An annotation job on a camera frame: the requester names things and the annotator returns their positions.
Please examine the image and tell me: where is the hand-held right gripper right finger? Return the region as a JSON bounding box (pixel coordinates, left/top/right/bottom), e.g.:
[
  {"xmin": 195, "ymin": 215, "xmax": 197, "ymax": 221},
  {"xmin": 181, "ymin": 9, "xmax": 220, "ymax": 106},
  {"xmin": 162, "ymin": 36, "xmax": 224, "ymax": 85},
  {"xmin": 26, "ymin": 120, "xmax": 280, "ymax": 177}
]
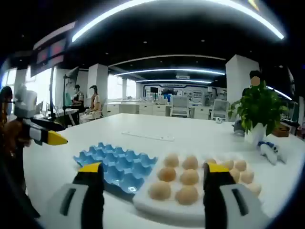
[{"xmin": 202, "ymin": 162, "xmax": 272, "ymax": 229}]

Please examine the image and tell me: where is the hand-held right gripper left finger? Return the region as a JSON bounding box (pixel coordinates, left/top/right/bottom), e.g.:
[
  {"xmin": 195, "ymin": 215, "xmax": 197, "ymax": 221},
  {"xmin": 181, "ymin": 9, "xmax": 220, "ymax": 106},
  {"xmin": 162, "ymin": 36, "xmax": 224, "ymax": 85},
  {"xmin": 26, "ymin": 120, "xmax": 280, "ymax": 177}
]
[{"xmin": 44, "ymin": 162, "xmax": 105, "ymax": 229}]

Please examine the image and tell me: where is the cluster of brown eggs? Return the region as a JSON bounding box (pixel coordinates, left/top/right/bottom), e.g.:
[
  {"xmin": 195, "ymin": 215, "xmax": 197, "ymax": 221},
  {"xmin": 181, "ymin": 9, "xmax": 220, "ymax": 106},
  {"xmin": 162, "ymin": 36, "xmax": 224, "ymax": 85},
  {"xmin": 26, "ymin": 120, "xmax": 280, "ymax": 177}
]
[{"xmin": 147, "ymin": 152, "xmax": 263, "ymax": 206}]

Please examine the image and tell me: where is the blue egg tray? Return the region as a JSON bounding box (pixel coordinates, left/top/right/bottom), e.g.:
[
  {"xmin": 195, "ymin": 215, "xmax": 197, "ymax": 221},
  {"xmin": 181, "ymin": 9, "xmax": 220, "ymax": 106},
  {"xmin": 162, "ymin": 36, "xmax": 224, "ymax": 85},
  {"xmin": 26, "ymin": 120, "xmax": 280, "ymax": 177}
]
[{"xmin": 72, "ymin": 142, "xmax": 159, "ymax": 198}]

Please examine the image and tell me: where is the white foam egg holder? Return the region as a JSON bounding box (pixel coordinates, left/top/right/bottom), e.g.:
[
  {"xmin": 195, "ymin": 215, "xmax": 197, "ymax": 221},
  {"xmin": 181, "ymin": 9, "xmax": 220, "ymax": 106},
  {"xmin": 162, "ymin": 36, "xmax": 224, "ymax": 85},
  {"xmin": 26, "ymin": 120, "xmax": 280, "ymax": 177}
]
[{"xmin": 132, "ymin": 152, "xmax": 265, "ymax": 221}]

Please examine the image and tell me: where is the person's left hand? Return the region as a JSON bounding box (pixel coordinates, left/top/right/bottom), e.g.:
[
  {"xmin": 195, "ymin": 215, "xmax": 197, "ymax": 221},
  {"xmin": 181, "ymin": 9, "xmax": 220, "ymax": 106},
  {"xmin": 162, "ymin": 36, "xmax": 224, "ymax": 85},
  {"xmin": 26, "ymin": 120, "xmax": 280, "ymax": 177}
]
[{"xmin": 4, "ymin": 120, "xmax": 32, "ymax": 148}]

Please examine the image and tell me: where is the white table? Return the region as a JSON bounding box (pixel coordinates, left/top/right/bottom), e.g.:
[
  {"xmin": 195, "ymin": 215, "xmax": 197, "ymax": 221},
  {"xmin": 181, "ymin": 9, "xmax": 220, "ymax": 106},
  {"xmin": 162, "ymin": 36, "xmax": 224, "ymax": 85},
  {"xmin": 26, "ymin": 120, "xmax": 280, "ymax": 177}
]
[{"xmin": 22, "ymin": 112, "xmax": 301, "ymax": 229}]

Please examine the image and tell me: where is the hanging dark display screen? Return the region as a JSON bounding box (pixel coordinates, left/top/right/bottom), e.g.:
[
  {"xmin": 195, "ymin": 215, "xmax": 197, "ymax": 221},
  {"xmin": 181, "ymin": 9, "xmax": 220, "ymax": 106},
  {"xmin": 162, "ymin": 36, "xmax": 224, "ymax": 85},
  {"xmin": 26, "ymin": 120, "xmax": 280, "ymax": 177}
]
[{"xmin": 30, "ymin": 21, "xmax": 78, "ymax": 77}]

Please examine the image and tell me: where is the grey rounded object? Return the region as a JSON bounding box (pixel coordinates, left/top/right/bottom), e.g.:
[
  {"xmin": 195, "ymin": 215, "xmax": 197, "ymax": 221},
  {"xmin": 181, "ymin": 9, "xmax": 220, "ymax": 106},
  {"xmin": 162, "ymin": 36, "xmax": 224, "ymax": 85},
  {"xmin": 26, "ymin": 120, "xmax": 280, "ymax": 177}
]
[{"xmin": 232, "ymin": 120, "xmax": 246, "ymax": 136}]

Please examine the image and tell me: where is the white and blue controller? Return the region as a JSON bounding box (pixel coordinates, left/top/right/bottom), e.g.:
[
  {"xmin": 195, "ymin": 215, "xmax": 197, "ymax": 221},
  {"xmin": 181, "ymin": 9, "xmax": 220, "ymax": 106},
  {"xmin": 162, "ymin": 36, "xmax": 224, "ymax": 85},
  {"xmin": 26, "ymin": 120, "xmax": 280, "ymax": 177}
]
[
  {"xmin": 274, "ymin": 145, "xmax": 288, "ymax": 164},
  {"xmin": 258, "ymin": 141, "xmax": 278, "ymax": 166}
]

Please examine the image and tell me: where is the white office chair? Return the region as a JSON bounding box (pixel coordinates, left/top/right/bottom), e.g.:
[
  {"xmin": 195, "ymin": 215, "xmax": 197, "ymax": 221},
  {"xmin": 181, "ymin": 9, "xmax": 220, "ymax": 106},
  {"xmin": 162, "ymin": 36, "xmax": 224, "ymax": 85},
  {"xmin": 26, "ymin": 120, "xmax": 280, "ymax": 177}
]
[
  {"xmin": 171, "ymin": 97, "xmax": 190, "ymax": 117},
  {"xmin": 212, "ymin": 99, "xmax": 228, "ymax": 120}
]

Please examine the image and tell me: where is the long curved ceiling light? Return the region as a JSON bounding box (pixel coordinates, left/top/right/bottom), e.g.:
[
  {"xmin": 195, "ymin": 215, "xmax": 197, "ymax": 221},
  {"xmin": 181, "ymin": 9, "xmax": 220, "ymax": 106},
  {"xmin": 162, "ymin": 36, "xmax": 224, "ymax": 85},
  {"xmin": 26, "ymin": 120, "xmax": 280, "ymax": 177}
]
[{"xmin": 71, "ymin": 0, "xmax": 285, "ymax": 43}]

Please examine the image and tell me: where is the green plant in white pot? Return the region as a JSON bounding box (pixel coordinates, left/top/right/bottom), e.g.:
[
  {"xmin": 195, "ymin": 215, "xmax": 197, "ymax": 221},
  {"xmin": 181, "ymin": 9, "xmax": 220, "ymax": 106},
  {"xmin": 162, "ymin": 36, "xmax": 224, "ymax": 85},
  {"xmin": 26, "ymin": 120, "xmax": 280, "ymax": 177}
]
[{"xmin": 227, "ymin": 81, "xmax": 290, "ymax": 146}]

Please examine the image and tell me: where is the white cabinet row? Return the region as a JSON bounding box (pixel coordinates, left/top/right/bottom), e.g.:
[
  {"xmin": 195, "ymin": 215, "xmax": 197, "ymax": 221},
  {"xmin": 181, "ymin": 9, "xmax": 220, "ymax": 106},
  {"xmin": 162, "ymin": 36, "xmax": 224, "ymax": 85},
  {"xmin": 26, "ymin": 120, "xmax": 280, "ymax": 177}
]
[{"xmin": 104, "ymin": 100, "xmax": 215, "ymax": 117}]

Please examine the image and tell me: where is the curved ceiling light strip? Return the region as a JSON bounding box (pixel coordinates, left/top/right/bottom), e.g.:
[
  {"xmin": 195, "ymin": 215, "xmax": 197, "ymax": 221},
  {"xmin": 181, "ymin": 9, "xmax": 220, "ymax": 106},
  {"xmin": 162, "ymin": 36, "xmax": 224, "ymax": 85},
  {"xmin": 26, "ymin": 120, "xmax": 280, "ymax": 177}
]
[
  {"xmin": 135, "ymin": 79, "xmax": 213, "ymax": 84},
  {"xmin": 114, "ymin": 68, "xmax": 226, "ymax": 76}
]

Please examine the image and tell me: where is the straight ceiling light strip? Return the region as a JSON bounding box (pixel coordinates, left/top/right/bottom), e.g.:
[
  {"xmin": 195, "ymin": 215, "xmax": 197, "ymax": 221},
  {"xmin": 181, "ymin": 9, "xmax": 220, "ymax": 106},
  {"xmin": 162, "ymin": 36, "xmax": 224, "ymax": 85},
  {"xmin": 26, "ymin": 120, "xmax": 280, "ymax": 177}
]
[{"xmin": 266, "ymin": 85, "xmax": 293, "ymax": 100}]

